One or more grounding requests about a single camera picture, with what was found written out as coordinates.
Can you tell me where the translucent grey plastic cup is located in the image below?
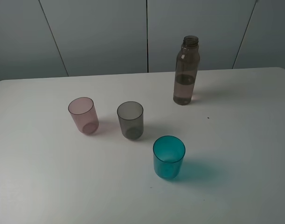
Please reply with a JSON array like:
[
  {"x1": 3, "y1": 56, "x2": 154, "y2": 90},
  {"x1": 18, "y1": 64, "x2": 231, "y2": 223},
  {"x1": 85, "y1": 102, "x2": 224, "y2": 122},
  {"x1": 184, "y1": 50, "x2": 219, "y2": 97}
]
[{"x1": 117, "y1": 101, "x2": 144, "y2": 140}]

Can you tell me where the translucent pink plastic cup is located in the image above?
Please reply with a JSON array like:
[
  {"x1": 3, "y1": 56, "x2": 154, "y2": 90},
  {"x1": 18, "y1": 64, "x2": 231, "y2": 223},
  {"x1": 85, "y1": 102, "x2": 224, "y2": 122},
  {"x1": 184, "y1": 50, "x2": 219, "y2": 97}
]
[{"x1": 68, "y1": 97, "x2": 99, "y2": 135}]

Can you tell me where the translucent teal plastic cup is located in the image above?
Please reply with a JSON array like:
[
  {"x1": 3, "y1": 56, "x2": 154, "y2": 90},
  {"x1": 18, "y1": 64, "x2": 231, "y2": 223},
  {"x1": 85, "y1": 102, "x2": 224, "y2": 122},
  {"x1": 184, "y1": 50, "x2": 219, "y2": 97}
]
[{"x1": 153, "y1": 135, "x2": 186, "y2": 179}]

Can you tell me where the translucent brown plastic bottle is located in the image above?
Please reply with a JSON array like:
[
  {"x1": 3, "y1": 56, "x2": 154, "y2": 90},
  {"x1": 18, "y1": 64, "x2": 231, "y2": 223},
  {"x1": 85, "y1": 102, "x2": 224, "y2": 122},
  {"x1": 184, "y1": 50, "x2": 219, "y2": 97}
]
[{"x1": 173, "y1": 35, "x2": 200, "y2": 105}]

